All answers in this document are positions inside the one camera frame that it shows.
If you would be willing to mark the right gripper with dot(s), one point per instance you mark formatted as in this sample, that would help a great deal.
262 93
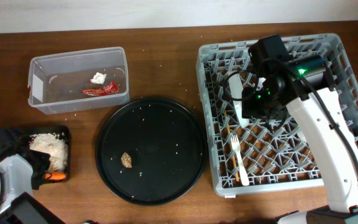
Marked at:
249 111

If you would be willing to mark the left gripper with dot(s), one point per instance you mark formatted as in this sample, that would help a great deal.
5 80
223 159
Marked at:
43 158

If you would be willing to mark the grey plate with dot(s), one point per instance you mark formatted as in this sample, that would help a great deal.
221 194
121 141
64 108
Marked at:
235 86

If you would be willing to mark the rice pile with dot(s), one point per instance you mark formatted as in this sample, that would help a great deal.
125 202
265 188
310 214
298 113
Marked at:
51 144

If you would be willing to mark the wooden chopstick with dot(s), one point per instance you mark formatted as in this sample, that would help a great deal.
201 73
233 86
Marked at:
234 156

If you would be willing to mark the orange carrot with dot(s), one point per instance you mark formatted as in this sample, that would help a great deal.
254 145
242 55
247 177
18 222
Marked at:
55 176

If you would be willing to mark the white plastic fork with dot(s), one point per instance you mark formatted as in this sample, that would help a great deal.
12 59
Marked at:
236 147

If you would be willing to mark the white tissue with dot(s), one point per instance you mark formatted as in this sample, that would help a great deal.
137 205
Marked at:
98 78

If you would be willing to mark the brown nut shell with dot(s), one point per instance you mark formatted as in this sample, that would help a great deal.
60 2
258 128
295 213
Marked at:
126 160

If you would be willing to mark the red snack wrapper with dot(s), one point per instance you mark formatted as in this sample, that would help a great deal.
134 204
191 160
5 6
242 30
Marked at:
109 89

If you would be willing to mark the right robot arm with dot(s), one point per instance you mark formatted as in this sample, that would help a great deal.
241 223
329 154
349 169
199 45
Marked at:
304 88

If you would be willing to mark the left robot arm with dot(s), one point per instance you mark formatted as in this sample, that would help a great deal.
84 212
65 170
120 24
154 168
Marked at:
17 202

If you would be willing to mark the grey dishwasher rack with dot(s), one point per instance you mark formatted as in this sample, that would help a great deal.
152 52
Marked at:
274 152

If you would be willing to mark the black rectangular tray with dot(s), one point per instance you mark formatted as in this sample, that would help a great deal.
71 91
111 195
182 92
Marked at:
64 133

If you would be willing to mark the clear plastic bin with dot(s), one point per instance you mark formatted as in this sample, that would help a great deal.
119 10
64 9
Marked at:
56 81

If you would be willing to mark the black round tray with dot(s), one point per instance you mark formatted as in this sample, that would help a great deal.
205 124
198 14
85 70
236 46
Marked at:
168 147

